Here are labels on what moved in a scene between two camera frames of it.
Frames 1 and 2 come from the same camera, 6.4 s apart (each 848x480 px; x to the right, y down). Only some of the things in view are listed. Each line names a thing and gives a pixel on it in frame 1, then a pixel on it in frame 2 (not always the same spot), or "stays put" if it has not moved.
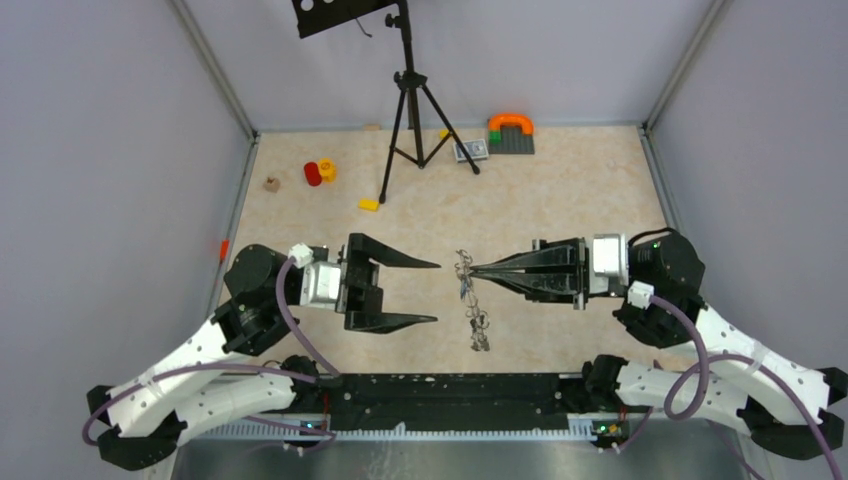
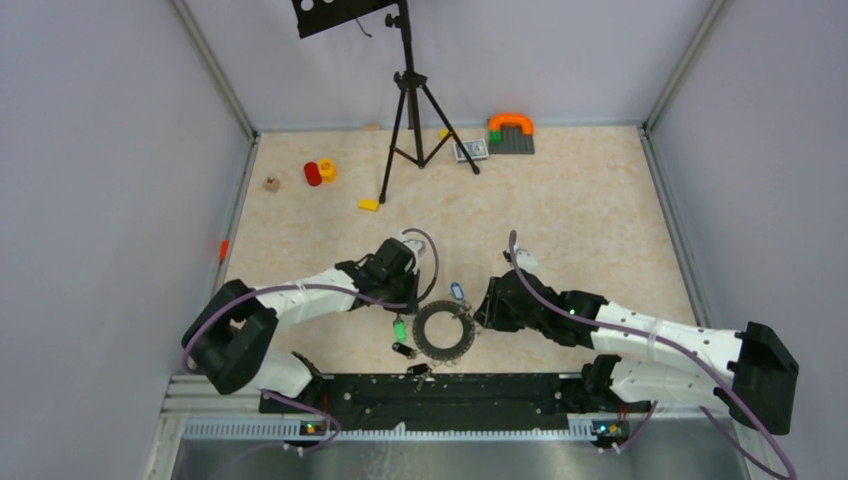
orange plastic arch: (496, 120) stays put
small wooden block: (272, 184) stays put
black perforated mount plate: (324, 15) stays put
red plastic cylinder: (312, 173) stays put
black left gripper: (364, 296) -> (412, 277)
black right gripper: (572, 257) -> (490, 314)
